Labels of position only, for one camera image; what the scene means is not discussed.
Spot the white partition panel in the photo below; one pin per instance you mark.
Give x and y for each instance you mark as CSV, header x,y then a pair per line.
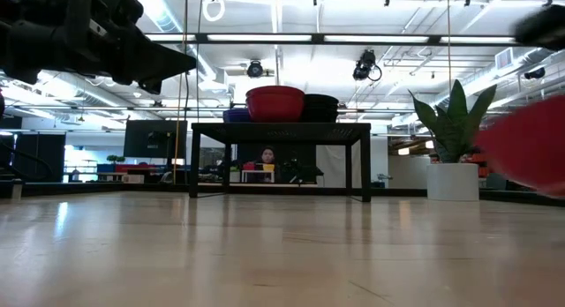
x,y
331,166

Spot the red bowl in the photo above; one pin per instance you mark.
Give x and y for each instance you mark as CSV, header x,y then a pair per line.
x,y
276,91
529,148
276,110

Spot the black monitor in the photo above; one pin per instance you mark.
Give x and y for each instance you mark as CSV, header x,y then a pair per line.
x,y
154,139

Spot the black aluminium table frame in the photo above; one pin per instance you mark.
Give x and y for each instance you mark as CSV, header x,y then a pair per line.
x,y
132,189

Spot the white table frame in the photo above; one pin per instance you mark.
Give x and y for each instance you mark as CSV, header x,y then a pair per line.
x,y
258,171

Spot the small grey post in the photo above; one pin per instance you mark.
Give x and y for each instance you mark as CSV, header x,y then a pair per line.
x,y
17,190

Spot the black perforated metal rack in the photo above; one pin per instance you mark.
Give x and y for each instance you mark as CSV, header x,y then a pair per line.
x,y
282,132

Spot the small background plant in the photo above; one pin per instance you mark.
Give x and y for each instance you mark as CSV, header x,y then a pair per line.
x,y
115,159

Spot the black ceiling spotlight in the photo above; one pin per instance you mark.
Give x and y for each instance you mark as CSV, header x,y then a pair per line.
x,y
364,66
535,73
254,69

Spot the red sofa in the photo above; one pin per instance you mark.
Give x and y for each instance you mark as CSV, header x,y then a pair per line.
x,y
132,168

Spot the dark cabinet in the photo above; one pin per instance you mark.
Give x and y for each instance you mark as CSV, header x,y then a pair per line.
x,y
39,157

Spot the green snake plant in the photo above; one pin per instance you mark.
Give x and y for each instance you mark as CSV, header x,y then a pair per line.
x,y
454,130

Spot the black overhead light bar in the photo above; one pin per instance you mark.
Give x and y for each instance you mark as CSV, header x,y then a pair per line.
x,y
318,39

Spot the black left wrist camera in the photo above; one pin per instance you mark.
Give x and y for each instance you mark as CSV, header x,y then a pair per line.
x,y
119,7

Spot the person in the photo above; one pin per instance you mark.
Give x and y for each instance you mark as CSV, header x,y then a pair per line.
x,y
267,154

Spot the white plant pot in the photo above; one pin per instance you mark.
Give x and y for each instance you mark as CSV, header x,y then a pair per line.
x,y
452,181

